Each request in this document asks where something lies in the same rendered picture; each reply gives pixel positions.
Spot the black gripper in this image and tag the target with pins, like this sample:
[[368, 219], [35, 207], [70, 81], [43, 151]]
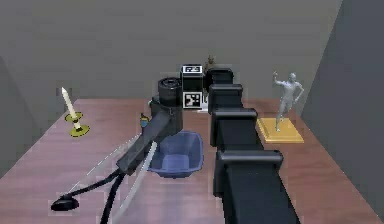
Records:
[[166, 113]]

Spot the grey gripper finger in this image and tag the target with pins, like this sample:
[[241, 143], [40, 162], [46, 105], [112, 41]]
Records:
[[110, 206], [65, 204]]

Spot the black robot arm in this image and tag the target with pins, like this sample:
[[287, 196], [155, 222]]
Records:
[[250, 186]]

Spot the blue bowl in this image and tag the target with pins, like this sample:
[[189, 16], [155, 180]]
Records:
[[180, 160]]

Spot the small blue and yellow object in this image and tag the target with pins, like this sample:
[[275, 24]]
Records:
[[144, 121]]

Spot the yellow-green candle holder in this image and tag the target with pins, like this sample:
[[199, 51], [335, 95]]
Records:
[[80, 131]]

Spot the white candle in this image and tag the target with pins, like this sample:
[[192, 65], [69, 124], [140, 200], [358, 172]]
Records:
[[68, 101]]

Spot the grey statue on yellow base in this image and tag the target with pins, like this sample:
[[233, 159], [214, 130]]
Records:
[[280, 130]]

